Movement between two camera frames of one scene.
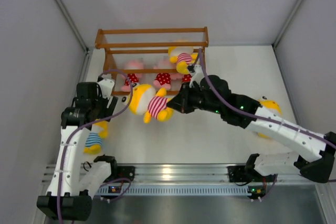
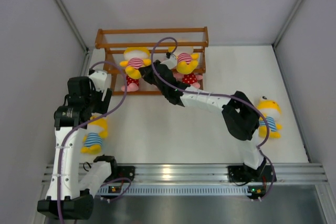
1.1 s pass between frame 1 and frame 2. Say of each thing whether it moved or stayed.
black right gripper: moved
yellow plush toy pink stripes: moved
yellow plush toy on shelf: stayed
